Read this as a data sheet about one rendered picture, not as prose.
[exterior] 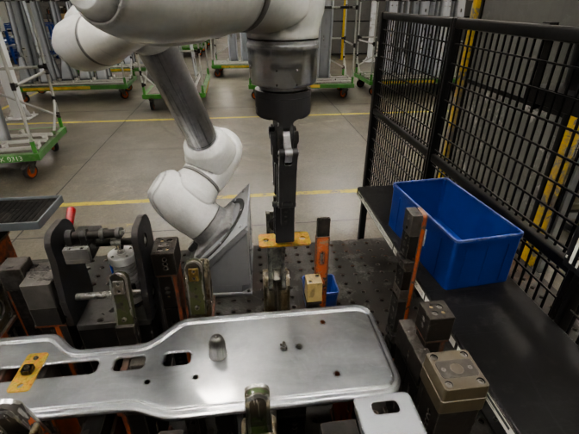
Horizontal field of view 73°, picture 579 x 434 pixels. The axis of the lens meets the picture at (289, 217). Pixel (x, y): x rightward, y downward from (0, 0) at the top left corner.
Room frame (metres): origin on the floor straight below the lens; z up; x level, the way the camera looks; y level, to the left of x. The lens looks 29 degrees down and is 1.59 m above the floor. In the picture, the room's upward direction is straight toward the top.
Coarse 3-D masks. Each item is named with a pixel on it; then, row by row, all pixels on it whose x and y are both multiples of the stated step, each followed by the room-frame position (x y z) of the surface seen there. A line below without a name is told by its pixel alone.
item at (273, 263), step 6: (270, 210) 0.70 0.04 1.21; (270, 216) 0.69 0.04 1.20; (270, 222) 0.66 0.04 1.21; (270, 228) 0.68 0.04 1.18; (270, 252) 0.67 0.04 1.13; (276, 252) 0.68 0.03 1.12; (282, 252) 0.67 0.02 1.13; (270, 258) 0.67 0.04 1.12; (276, 258) 0.68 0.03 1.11; (282, 258) 0.67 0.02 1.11; (270, 264) 0.67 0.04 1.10; (276, 264) 0.68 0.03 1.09; (282, 264) 0.67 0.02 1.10; (270, 270) 0.66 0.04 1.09; (282, 270) 0.67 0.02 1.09; (270, 276) 0.66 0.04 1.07; (282, 276) 0.67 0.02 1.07; (270, 282) 0.66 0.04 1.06; (282, 282) 0.66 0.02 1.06
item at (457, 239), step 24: (408, 192) 0.97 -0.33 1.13; (432, 192) 0.99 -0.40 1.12; (456, 192) 0.94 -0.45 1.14; (432, 216) 0.99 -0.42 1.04; (456, 216) 0.92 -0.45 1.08; (480, 216) 0.83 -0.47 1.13; (432, 240) 0.75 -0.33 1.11; (456, 240) 0.67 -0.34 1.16; (480, 240) 0.68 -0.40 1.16; (504, 240) 0.69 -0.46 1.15; (432, 264) 0.73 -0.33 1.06; (456, 264) 0.67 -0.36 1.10; (480, 264) 0.68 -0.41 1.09; (504, 264) 0.70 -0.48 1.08
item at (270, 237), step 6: (264, 234) 0.55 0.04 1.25; (270, 234) 0.55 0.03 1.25; (300, 234) 0.55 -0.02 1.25; (306, 234) 0.55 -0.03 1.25; (258, 240) 0.53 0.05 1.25; (270, 240) 0.53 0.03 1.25; (300, 240) 0.53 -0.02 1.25; (306, 240) 0.53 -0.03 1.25; (264, 246) 0.51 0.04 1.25; (270, 246) 0.51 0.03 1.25; (276, 246) 0.52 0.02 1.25; (282, 246) 0.52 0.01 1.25
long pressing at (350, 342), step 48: (48, 336) 0.56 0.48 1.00; (192, 336) 0.57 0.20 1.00; (240, 336) 0.57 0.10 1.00; (288, 336) 0.57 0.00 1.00; (336, 336) 0.57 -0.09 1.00; (0, 384) 0.45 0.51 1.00; (48, 384) 0.45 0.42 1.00; (96, 384) 0.45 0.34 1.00; (144, 384) 0.45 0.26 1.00; (192, 384) 0.45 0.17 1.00; (240, 384) 0.45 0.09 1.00; (288, 384) 0.45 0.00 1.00; (336, 384) 0.45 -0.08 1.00; (384, 384) 0.45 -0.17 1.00
